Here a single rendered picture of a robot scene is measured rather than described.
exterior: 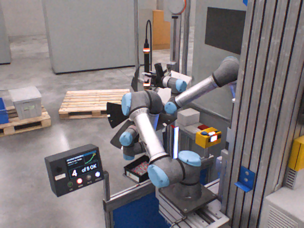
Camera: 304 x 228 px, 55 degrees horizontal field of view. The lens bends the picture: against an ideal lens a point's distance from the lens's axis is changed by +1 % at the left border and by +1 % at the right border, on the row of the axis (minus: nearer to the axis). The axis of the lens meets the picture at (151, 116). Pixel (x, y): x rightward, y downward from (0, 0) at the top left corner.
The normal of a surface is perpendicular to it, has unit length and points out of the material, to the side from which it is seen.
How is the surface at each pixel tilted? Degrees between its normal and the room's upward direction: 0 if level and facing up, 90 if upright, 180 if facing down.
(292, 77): 90
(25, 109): 95
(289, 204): 0
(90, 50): 90
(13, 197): 0
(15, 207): 0
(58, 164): 75
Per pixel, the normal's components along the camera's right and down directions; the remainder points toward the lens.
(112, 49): 0.39, 0.38
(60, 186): 0.55, 0.09
